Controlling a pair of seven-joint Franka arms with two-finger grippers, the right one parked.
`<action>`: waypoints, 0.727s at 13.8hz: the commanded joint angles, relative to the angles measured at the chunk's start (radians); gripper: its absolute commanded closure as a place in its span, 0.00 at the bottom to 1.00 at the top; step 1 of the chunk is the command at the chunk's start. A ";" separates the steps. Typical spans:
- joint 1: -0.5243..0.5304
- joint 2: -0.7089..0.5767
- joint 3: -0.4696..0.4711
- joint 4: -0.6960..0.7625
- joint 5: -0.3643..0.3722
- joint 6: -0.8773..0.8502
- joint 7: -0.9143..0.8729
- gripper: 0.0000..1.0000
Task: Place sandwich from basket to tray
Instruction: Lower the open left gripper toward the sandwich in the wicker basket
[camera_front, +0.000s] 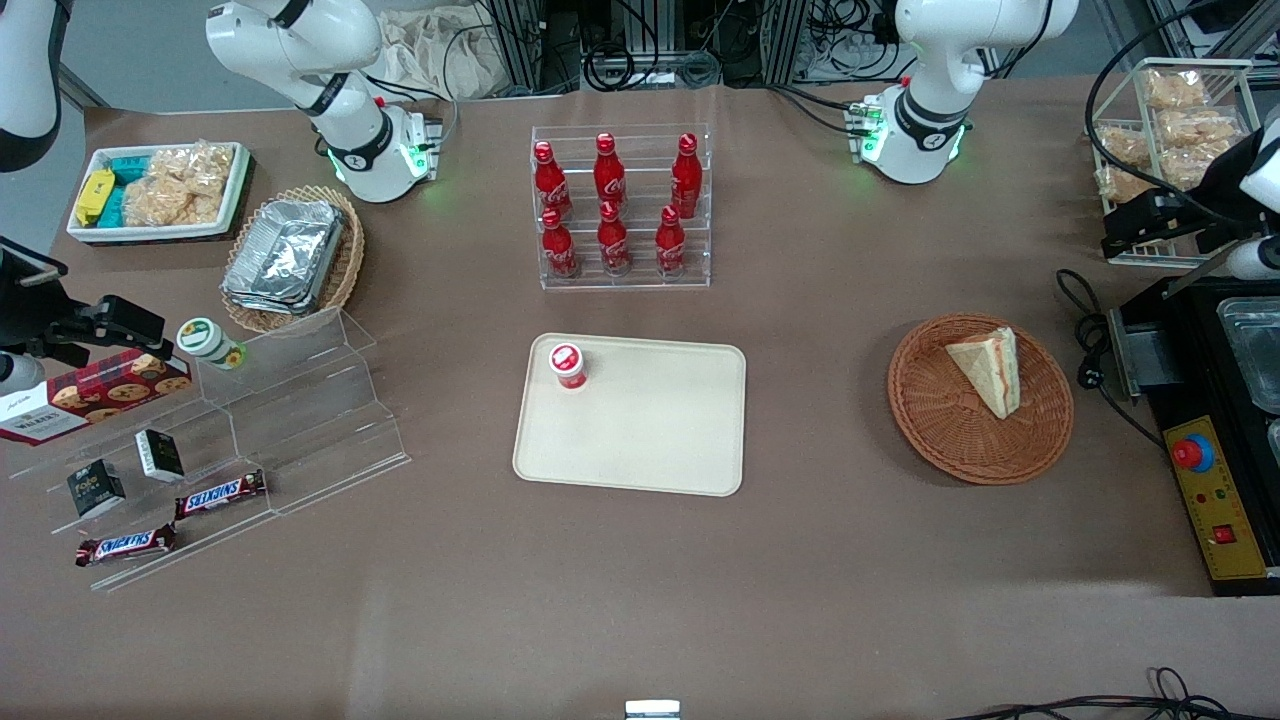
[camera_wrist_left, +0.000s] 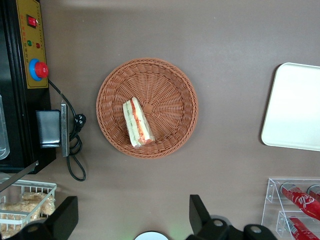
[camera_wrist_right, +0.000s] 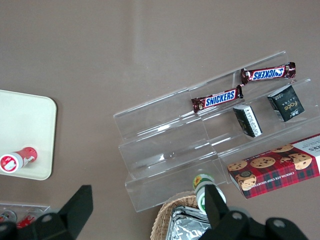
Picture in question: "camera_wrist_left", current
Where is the black rectangular block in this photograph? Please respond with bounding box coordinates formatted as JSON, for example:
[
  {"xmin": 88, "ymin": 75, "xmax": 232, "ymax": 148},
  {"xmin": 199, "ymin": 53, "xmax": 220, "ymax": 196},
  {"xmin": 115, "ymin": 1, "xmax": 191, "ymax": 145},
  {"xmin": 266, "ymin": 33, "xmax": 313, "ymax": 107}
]
[{"xmin": 35, "ymin": 109, "xmax": 62, "ymax": 149}]

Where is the black power cable with plug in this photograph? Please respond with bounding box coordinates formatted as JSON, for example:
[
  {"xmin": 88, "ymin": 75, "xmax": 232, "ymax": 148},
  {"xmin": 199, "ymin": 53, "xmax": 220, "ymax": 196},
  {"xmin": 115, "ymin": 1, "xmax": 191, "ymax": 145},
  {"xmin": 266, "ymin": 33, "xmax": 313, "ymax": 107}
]
[{"xmin": 47, "ymin": 78, "xmax": 87, "ymax": 182}]

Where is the round brown wicker basket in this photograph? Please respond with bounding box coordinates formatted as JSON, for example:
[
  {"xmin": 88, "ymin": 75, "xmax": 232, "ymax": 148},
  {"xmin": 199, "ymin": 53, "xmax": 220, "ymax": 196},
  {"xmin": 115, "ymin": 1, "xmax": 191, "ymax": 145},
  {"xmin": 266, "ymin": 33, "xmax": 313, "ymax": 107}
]
[{"xmin": 96, "ymin": 57, "xmax": 200, "ymax": 160}]

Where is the cream plastic tray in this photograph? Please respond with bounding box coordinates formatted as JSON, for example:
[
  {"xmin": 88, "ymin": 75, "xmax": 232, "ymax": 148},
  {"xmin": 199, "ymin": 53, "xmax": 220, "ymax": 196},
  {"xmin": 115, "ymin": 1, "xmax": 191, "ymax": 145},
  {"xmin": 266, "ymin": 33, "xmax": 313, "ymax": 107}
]
[{"xmin": 260, "ymin": 62, "xmax": 320, "ymax": 152}]

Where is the grey metal strip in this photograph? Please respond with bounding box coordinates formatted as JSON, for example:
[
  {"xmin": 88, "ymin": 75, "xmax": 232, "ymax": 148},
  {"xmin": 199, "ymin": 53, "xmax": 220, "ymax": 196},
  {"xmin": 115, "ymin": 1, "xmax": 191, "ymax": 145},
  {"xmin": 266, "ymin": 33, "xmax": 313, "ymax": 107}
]
[{"xmin": 0, "ymin": 161, "xmax": 40, "ymax": 193}]

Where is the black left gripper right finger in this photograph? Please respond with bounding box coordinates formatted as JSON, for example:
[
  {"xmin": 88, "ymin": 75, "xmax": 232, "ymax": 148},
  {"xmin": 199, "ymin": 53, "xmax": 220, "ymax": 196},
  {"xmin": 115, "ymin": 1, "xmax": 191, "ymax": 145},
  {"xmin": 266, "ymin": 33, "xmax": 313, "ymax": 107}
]
[{"xmin": 186, "ymin": 194, "xmax": 275, "ymax": 240}]

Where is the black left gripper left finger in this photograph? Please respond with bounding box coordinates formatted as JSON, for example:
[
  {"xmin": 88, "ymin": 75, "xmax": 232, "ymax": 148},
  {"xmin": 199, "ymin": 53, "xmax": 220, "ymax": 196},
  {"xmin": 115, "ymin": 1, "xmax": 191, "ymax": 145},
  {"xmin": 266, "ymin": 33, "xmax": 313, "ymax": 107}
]
[{"xmin": 11, "ymin": 196, "xmax": 79, "ymax": 240}]

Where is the black control box yellow panel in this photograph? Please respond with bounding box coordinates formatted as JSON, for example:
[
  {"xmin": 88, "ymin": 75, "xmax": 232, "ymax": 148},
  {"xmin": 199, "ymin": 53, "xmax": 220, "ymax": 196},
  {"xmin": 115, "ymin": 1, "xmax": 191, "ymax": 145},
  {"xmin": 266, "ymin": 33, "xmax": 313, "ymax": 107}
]
[{"xmin": 0, "ymin": 0, "xmax": 57, "ymax": 175}]

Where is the bagged rice cracker snack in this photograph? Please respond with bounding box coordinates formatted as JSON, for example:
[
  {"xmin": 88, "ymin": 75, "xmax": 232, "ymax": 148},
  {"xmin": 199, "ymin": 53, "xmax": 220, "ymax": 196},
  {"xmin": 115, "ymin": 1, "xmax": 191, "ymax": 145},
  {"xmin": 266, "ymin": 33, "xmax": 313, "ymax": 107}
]
[
  {"xmin": 0, "ymin": 219, "xmax": 25, "ymax": 238},
  {"xmin": 0, "ymin": 202, "xmax": 42, "ymax": 222},
  {"xmin": 21, "ymin": 191, "xmax": 56, "ymax": 218}
]

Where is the red cola bottle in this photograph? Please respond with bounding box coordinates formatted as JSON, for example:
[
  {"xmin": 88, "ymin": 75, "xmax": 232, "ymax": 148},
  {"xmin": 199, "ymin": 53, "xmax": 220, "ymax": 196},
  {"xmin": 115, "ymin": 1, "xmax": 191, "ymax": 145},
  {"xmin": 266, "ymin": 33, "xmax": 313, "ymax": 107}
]
[
  {"xmin": 287, "ymin": 217, "xmax": 320, "ymax": 240},
  {"xmin": 307, "ymin": 184, "xmax": 320, "ymax": 201},
  {"xmin": 279, "ymin": 183, "xmax": 320, "ymax": 221}
]

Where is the red rocker switch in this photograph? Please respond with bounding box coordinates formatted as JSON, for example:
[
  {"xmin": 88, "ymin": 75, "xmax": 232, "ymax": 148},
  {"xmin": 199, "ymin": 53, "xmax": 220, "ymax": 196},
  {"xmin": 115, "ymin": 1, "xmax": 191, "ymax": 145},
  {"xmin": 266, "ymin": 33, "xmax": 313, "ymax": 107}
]
[{"xmin": 26, "ymin": 15, "xmax": 38, "ymax": 28}]

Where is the white wire basket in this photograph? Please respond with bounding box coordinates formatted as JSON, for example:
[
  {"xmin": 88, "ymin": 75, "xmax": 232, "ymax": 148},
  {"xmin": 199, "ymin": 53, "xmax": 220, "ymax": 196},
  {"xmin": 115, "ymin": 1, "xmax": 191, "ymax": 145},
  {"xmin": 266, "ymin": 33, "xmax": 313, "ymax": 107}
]
[{"xmin": 0, "ymin": 179, "xmax": 58, "ymax": 238}]

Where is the triangle sandwich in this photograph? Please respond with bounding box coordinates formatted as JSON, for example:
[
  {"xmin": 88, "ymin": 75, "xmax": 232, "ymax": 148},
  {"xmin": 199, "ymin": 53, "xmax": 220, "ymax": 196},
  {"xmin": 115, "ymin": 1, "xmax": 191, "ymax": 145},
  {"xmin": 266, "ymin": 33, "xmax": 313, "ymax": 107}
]
[{"xmin": 122, "ymin": 96, "xmax": 155, "ymax": 148}]

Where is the grey metal bracket plate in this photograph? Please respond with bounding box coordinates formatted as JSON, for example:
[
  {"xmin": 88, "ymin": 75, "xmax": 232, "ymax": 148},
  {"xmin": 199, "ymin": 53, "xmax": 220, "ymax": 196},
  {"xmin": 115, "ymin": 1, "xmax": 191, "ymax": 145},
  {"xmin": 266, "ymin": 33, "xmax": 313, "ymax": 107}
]
[{"xmin": 60, "ymin": 103, "xmax": 70, "ymax": 158}]

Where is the red emergency stop button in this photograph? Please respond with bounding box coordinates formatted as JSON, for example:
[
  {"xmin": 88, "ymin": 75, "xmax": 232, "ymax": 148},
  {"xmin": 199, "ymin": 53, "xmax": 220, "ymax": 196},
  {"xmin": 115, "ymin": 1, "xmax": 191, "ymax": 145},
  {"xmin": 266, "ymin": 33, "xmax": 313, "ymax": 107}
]
[{"xmin": 28, "ymin": 58, "xmax": 50, "ymax": 82}]

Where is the clear acrylic bottle rack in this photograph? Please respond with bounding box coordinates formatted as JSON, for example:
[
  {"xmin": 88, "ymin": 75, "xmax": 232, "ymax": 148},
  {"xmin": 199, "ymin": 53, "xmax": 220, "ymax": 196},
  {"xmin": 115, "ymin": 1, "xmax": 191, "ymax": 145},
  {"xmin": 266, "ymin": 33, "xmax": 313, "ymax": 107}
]
[{"xmin": 261, "ymin": 177, "xmax": 320, "ymax": 240}]

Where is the clear plastic container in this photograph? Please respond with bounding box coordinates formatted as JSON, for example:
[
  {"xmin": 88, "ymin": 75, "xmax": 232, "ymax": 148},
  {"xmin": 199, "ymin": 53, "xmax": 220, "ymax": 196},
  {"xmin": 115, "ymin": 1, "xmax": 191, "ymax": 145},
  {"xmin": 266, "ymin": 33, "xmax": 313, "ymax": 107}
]
[{"xmin": 0, "ymin": 93, "xmax": 11, "ymax": 161}]

